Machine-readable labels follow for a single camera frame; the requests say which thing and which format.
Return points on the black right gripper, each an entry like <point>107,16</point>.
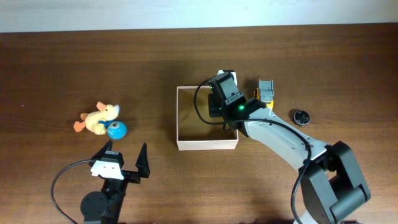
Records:
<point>213,111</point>

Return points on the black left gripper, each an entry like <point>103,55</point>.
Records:
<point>143,168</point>

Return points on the yellow grey toy dump truck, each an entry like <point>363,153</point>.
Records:
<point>265,92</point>

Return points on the small black round cap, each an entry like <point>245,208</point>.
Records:
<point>301,118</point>

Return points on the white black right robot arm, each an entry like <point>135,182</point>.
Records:
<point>330,185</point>

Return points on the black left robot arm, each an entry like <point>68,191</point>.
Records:
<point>104,206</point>

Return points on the yellow plush duck toy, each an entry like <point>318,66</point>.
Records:
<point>96,121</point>

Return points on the open white cardboard box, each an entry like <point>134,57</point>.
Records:
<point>192,133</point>

